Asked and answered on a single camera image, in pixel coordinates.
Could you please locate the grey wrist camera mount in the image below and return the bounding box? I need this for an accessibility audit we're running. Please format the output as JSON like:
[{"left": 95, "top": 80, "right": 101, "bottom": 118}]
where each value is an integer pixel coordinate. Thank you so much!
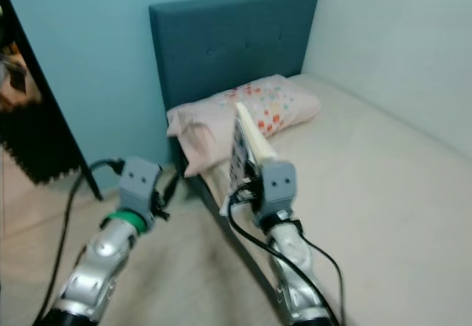
[
  {"left": 254, "top": 160, "right": 297, "bottom": 220},
  {"left": 119, "top": 158, "right": 162, "bottom": 212}
]

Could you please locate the pink pillow with orange spots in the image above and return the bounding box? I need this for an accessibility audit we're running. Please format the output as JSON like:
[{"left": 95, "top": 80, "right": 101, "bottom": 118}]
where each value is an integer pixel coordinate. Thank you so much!
[{"left": 166, "top": 74, "right": 322, "bottom": 178}]

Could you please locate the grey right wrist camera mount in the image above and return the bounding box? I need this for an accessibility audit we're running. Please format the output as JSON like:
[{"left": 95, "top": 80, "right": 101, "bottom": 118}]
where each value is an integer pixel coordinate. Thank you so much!
[{"left": 254, "top": 160, "right": 297, "bottom": 220}]

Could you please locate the blue padded bed headboard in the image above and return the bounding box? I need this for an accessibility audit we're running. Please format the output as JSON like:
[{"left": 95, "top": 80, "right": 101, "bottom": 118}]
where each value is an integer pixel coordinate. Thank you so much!
[{"left": 149, "top": 0, "right": 320, "bottom": 153}]

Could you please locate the white book blue lettering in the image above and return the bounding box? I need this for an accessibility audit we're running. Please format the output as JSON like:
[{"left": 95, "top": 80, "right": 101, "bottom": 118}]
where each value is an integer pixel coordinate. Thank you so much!
[{"left": 218, "top": 102, "right": 278, "bottom": 218}]

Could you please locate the black door frame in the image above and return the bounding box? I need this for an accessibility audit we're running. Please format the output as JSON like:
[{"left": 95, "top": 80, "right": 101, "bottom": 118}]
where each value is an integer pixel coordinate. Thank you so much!
[{"left": 0, "top": 0, "right": 104, "bottom": 201}]

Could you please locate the dark blue bed frame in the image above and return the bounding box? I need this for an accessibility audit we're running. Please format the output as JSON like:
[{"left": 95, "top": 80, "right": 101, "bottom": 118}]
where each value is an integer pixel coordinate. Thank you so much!
[{"left": 177, "top": 149, "right": 281, "bottom": 319}]

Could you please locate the beige sheeted mattress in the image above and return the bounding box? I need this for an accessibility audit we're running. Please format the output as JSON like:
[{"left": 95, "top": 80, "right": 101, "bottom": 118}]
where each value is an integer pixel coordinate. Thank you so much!
[{"left": 195, "top": 74, "right": 472, "bottom": 326}]

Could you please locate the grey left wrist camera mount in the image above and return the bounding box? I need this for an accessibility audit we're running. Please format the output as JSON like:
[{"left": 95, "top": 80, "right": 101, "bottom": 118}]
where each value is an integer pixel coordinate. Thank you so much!
[{"left": 119, "top": 158, "right": 162, "bottom": 212}]

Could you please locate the black foam puzzle mat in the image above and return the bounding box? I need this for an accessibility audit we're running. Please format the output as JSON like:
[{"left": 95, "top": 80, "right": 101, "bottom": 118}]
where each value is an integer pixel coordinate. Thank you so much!
[{"left": 0, "top": 101, "right": 97, "bottom": 187}]

